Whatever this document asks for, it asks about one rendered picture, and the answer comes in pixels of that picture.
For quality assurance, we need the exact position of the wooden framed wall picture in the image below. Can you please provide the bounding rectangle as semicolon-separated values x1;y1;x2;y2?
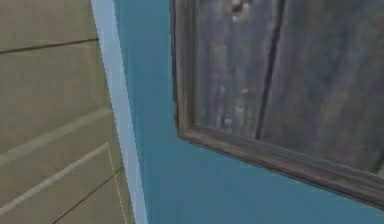
169;0;384;212

